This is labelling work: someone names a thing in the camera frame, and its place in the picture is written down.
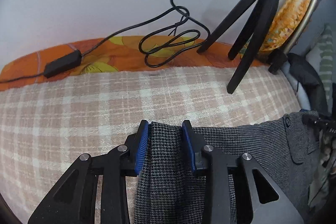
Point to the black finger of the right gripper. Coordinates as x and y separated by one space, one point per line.
323 123

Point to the black pillow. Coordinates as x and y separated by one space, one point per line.
307 76

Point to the orange patterned cloth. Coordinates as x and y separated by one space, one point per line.
285 22

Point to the black tripod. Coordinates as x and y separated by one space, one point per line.
253 34

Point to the light blue pillow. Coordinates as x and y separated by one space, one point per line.
299 91

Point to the pink plaid bed blanket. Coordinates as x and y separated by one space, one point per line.
45 127

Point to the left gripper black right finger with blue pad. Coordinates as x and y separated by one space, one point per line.
258 198

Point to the green striped white pillow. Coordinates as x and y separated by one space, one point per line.
320 57

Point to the metal pole stand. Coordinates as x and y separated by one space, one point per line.
279 56

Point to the grey houndstooth pants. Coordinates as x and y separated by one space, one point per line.
169 193

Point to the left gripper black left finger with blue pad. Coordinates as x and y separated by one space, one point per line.
73 197

